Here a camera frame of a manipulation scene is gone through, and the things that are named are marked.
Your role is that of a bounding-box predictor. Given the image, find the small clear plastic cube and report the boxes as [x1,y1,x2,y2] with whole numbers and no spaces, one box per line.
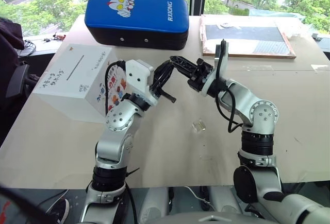
[192,120,207,133]

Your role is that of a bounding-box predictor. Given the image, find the blue cartoon kick pad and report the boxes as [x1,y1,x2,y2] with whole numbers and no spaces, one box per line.
[85,0,190,50]

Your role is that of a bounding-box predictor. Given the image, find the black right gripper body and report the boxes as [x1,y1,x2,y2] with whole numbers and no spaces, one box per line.
[187,58,215,93]

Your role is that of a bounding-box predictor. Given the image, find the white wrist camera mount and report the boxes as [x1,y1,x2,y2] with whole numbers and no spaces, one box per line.
[125,59,158,107]
[200,44,230,98]

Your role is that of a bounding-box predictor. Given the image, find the grey side desk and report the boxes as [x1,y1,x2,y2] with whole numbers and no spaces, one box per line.
[19,32,68,56]

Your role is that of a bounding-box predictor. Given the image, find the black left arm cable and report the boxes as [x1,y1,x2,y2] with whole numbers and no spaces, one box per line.
[104,59,127,115]

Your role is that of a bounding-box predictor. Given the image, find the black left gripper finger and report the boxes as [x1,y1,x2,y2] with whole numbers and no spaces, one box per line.
[154,60,176,88]
[159,85,177,104]

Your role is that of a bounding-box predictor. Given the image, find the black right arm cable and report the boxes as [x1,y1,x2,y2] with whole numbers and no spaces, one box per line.
[215,38,244,134]

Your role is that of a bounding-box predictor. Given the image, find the thin white cable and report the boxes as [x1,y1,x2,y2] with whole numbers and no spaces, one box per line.
[185,186,208,204]

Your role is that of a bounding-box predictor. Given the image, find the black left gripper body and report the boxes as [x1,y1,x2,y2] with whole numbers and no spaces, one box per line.
[148,65,166,97]

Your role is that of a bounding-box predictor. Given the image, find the black sneaker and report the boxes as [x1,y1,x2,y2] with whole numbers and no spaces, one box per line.
[47,198,71,224]

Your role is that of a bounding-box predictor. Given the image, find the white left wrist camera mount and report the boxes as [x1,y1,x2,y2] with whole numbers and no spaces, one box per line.
[125,59,158,107]

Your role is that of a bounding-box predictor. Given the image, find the dark blurred strap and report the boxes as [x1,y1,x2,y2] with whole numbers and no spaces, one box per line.
[0,182,56,224]

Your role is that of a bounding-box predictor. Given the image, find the silver rounded leg cover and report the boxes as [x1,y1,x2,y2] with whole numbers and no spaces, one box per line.
[208,186,242,215]
[140,187,170,221]

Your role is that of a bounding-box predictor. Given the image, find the white box with slot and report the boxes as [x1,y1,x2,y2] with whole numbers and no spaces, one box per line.
[33,44,127,125]

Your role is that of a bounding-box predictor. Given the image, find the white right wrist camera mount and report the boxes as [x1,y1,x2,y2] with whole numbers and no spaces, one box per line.
[200,44,230,98]

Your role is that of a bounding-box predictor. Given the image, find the grey robot torso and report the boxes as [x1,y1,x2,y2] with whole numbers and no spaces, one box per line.
[152,210,261,224]

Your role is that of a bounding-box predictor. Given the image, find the wooden framed dark board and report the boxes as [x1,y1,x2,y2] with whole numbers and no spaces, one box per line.
[200,14,297,60]

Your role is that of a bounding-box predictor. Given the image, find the black office chair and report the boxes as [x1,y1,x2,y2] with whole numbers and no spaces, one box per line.
[0,16,36,113]

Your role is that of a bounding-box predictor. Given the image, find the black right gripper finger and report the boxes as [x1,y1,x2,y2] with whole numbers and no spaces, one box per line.
[169,55,199,72]
[172,62,196,80]

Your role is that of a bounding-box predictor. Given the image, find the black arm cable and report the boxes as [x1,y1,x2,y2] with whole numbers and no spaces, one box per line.
[215,38,244,134]
[104,59,127,115]

